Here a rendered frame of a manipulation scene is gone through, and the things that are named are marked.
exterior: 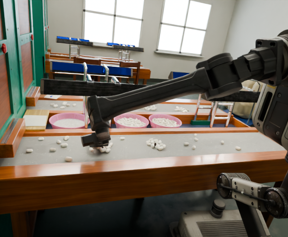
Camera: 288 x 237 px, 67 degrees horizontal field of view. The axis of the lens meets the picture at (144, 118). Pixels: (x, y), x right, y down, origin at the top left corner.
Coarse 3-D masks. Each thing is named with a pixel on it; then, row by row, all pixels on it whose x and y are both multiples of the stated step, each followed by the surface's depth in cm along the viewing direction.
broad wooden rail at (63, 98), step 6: (42, 96) 187; (60, 96) 193; (66, 96) 195; (72, 96) 197; (78, 96) 200; (168, 102) 223; (174, 102) 225; (180, 102) 228; (186, 102) 231; (192, 102) 234; (204, 102) 240; (210, 102) 244
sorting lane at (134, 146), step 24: (24, 144) 118; (48, 144) 121; (72, 144) 125; (120, 144) 132; (144, 144) 136; (168, 144) 141; (192, 144) 145; (216, 144) 150; (240, 144) 155; (264, 144) 161
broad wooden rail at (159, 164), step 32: (128, 160) 113; (160, 160) 117; (192, 160) 121; (224, 160) 126; (256, 160) 131; (0, 192) 90; (32, 192) 94; (64, 192) 99; (96, 192) 104; (128, 192) 110; (160, 192) 117
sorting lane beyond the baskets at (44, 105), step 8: (40, 104) 176; (48, 104) 178; (80, 104) 188; (160, 104) 219; (168, 104) 223; (176, 104) 226; (184, 104) 230; (192, 112) 209; (200, 112) 212; (208, 112) 216; (216, 112) 219
